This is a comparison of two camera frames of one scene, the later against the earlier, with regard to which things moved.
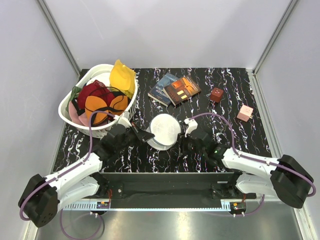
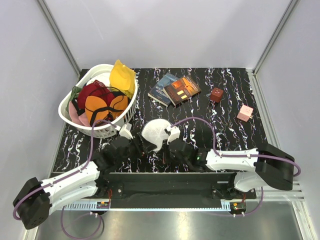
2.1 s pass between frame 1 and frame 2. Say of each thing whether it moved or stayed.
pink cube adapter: stayed
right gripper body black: moved
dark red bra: stayed
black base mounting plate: stayed
